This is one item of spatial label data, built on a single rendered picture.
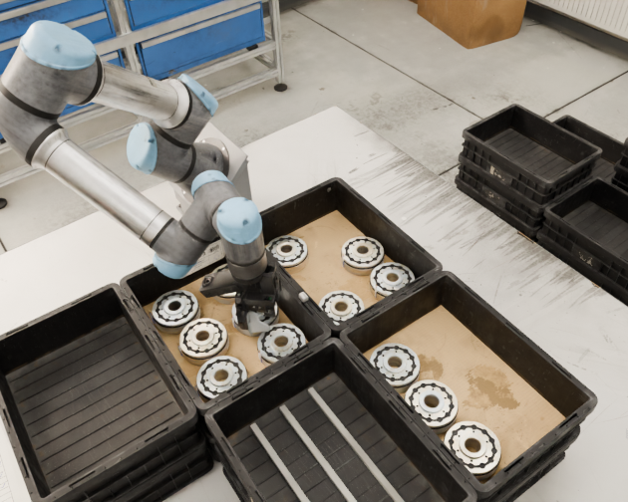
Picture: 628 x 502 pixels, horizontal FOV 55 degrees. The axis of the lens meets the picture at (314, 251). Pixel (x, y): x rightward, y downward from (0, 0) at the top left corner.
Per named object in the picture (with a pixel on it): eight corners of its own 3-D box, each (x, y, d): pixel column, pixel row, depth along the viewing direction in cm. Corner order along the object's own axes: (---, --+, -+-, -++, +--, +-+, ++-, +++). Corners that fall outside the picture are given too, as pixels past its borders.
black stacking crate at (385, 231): (242, 257, 153) (236, 224, 145) (337, 210, 164) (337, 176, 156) (336, 366, 130) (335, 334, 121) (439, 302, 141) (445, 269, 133)
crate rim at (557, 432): (335, 341, 123) (335, 334, 121) (446, 274, 134) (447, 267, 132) (479, 503, 99) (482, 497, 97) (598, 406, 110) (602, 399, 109)
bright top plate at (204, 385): (188, 372, 125) (188, 370, 124) (233, 350, 128) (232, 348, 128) (209, 408, 118) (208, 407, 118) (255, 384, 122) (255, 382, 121)
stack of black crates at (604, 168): (510, 181, 272) (520, 138, 256) (553, 155, 284) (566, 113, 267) (586, 229, 249) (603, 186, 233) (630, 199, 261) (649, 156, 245)
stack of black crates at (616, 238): (521, 275, 233) (542, 209, 209) (571, 240, 245) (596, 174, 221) (613, 343, 211) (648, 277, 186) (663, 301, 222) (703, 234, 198)
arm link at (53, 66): (170, 124, 160) (-17, 73, 110) (202, 77, 156) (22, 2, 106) (199, 152, 157) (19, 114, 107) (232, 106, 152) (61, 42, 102)
